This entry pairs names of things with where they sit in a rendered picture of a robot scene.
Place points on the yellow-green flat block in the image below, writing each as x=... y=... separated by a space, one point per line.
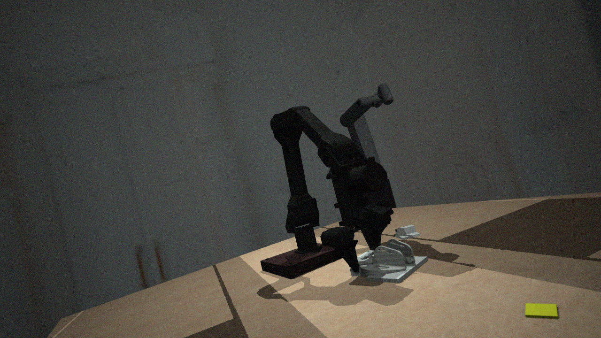
x=541 y=311

